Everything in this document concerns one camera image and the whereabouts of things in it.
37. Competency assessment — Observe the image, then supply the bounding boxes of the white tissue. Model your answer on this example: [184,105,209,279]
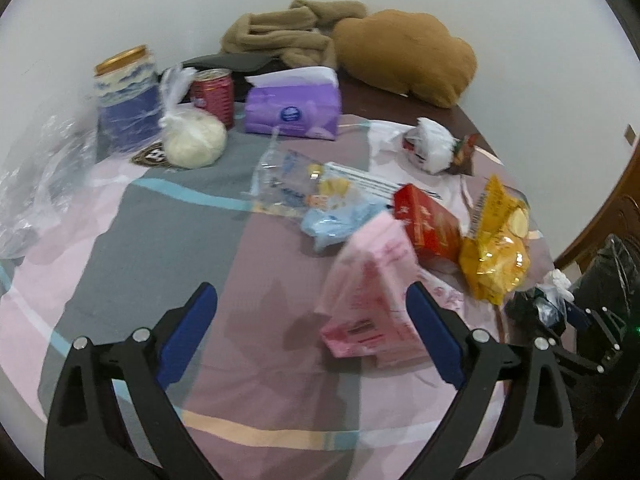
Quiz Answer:
[542,269,575,302]

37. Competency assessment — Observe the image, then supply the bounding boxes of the yellow chip bag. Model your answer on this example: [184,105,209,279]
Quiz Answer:
[459,174,530,307]

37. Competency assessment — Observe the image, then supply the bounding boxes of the pink paper bag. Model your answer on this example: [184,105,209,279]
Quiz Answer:
[316,211,428,367]

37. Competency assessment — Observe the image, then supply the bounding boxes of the red cardboard box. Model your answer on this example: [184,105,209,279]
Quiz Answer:
[393,184,461,266]

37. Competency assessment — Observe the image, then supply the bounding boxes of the light blue wrapper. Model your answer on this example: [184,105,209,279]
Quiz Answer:
[300,200,388,252]

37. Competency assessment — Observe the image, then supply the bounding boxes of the white blue medicine box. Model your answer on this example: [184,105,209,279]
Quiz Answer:
[323,160,444,201]

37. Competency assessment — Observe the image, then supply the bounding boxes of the black trash bag bin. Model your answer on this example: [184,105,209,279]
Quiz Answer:
[504,233,640,361]

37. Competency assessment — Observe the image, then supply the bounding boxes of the white plastic bag with trash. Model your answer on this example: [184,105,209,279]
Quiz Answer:
[368,117,480,178]

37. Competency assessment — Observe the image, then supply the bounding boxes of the patchwork tablecloth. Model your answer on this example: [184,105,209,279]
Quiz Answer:
[1,131,454,479]

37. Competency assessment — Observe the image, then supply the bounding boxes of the clear crumpled plastic bag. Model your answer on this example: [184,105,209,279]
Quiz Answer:
[1,103,98,260]

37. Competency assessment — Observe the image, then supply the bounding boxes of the patterned round coaster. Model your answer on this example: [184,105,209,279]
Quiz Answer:
[130,141,170,168]

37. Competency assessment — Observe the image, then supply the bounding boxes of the clear printed plastic wrapper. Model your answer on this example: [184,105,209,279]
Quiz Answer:
[246,127,358,221]

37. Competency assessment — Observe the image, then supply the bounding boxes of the white dough in plastic bag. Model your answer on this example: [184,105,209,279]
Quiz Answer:
[158,64,228,169]

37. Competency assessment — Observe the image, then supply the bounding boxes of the blue white gold-lid canister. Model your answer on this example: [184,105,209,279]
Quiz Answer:
[93,44,163,153]

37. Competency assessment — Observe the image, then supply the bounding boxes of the red drink can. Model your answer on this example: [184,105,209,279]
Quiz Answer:
[190,68,234,129]

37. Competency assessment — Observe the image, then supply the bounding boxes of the brown cloud-shaped pillow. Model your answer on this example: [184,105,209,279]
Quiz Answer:
[332,10,477,108]

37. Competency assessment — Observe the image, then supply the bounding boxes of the purple tissue pack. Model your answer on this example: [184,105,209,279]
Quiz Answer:
[244,66,342,141]

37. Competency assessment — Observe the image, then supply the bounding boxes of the black flat case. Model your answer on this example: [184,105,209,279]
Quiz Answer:
[182,52,288,94]

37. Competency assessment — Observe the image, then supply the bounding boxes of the beige fleece blanket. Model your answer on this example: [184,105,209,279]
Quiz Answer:
[220,0,368,68]

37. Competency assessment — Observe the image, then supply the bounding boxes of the wall socket plate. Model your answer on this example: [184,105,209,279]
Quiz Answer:
[624,125,638,148]

